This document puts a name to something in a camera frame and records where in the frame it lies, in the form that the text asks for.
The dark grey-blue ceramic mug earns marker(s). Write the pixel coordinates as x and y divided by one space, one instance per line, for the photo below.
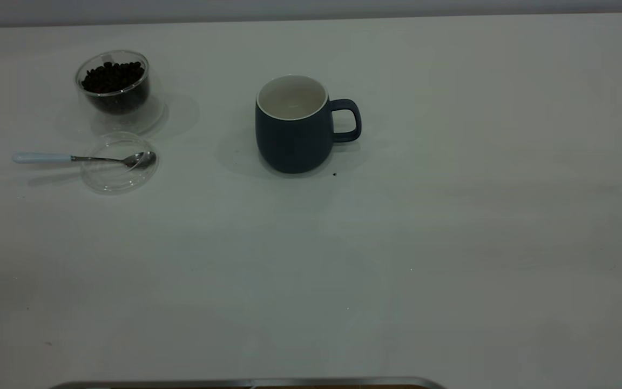
292 143

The clear glass lid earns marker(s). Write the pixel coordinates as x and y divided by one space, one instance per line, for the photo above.
119 181

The glass bowl of coffee beans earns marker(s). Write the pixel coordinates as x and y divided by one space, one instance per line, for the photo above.
127 121

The dark coffee beans pile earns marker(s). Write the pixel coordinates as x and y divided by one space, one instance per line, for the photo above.
114 81

